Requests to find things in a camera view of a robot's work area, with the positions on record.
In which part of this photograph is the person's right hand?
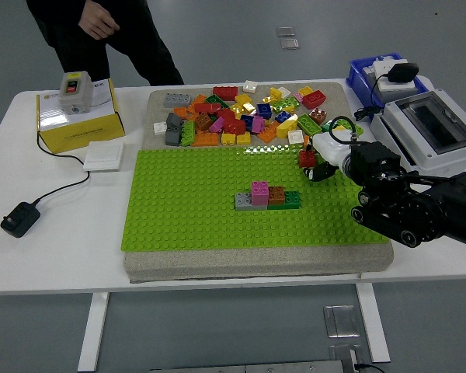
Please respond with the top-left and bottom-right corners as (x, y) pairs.
(78, 0), (121, 40)

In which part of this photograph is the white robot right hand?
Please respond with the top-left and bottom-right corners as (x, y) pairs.
(299, 131), (353, 183)

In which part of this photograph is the green studded baseplate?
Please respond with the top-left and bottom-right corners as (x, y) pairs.
(120, 141), (390, 253)

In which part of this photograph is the lime green toy brick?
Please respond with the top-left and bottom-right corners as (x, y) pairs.
(272, 96), (300, 114)
(297, 113), (322, 137)
(333, 116), (364, 138)
(180, 120), (196, 148)

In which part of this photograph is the yellow curved toy brick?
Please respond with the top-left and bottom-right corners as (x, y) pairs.
(275, 113), (299, 140)

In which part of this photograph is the large red toy brick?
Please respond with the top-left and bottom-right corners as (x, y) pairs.
(301, 89), (327, 110)

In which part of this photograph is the dark green long toy brick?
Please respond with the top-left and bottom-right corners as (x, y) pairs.
(266, 190), (302, 211)

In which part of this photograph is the pink square toy brick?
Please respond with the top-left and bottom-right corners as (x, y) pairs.
(251, 180), (270, 206)

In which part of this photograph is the grey long toy brick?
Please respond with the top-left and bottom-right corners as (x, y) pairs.
(235, 192), (268, 211)
(163, 92), (193, 109)

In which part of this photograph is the orange long toy brick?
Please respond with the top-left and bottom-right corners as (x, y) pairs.
(191, 132), (221, 148)

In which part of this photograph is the person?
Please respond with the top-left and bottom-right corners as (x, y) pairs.
(26, 0), (186, 87)

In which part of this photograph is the blue plastic bin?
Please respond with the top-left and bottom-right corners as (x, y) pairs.
(345, 53), (430, 110)

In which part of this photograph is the white power strip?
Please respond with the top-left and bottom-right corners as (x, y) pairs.
(363, 56), (420, 98)

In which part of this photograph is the black plug-in adapter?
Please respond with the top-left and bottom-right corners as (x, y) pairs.
(386, 62), (420, 84)

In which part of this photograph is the yellow cardboard box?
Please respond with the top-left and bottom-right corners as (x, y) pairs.
(36, 78), (126, 155)

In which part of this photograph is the grey-brown foam mat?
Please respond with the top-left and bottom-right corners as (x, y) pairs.
(123, 81), (395, 284)

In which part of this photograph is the white table leg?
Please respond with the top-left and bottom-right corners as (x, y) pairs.
(77, 291), (110, 373)
(355, 283), (391, 364)

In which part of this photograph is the black power adapter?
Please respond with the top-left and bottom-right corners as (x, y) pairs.
(0, 200), (42, 239)

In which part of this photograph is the black looped wrist cable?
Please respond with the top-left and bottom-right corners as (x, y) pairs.
(329, 115), (374, 145)

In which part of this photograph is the black coiled cable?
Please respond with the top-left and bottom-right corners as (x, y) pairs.
(353, 73), (391, 122)

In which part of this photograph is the grey push-button switch box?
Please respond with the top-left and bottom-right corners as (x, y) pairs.
(57, 71), (95, 115)

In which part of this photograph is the grey enclosure with clear lid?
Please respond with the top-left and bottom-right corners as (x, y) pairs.
(369, 89), (466, 176)

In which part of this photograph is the white wall switch panel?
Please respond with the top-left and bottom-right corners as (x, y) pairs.
(82, 140), (125, 173)

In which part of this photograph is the black adapter cord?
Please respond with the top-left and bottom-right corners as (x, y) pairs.
(34, 130), (91, 206)

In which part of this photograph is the thin black cable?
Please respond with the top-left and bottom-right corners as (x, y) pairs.
(353, 362), (385, 373)

